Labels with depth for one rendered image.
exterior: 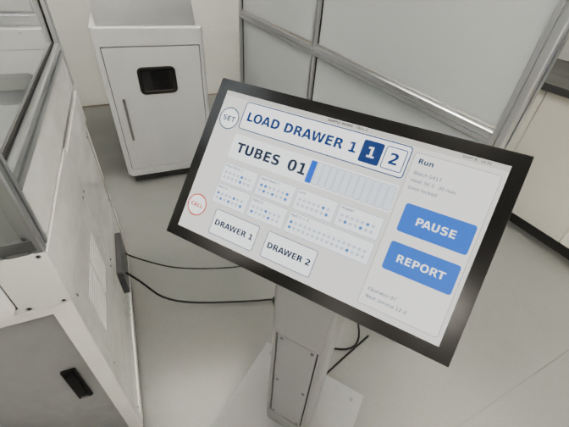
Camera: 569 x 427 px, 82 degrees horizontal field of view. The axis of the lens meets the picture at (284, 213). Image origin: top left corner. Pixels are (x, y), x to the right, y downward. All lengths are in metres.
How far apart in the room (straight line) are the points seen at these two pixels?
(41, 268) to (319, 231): 0.52
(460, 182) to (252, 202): 0.32
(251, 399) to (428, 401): 0.72
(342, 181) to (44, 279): 0.58
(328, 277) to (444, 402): 1.21
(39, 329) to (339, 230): 0.68
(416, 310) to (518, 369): 1.43
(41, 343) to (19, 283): 0.21
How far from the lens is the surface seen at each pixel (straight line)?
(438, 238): 0.52
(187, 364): 1.58
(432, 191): 0.53
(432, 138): 0.54
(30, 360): 1.01
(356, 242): 0.52
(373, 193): 0.52
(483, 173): 0.54
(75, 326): 0.91
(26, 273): 0.77
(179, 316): 1.71
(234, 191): 0.59
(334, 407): 1.47
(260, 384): 1.48
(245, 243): 0.58
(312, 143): 0.56
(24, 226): 0.70
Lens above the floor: 1.40
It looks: 39 degrees down
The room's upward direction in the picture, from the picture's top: 5 degrees clockwise
